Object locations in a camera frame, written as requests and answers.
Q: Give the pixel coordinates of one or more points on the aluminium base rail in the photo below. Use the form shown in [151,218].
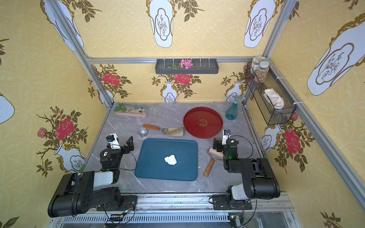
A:
[198,207]

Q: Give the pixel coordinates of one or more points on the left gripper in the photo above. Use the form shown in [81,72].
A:
[124,148]

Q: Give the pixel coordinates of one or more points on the pink artificial flower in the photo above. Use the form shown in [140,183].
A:
[186,64]

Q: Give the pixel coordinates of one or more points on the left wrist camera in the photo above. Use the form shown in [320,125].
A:
[113,142]

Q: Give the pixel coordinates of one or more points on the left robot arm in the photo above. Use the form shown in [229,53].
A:
[79,192]

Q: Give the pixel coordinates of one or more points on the red round tray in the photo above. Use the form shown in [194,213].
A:
[203,122]

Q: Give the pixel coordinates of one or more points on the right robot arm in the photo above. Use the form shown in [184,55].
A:
[258,178]

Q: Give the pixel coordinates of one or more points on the white dough lump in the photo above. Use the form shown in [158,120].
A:
[171,160]

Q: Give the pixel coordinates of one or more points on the grey wall shelf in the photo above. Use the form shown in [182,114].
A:
[178,66]

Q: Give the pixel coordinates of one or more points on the small glass cup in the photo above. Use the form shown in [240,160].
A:
[143,132]

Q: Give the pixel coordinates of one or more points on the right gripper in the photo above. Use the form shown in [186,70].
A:
[218,146]

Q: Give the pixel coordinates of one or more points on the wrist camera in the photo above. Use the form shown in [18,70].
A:
[226,136]
[113,142]

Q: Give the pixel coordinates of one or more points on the spice jar white lid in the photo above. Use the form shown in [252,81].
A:
[262,71]

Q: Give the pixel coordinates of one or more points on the metal dough scraper wooden handle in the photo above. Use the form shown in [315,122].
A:
[166,131]

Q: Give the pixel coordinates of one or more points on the black wire basket shelf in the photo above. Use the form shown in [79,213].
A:
[271,116]

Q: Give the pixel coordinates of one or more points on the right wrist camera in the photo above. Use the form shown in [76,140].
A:
[226,136]

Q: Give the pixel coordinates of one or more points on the beige cloth in basket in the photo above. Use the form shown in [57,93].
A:
[273,98]

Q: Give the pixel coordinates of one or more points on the jar with patterned lid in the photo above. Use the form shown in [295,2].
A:
[255,63]

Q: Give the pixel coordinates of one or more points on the wooden rolling pin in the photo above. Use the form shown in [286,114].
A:
[215,156]

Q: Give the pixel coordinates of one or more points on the pink rectangular planter box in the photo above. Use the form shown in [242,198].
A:
[131,110]

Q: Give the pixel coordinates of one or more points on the green spray bottle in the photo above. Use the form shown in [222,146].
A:
[232,111]

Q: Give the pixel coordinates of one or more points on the teal plastic tray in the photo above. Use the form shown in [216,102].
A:
[151,164]

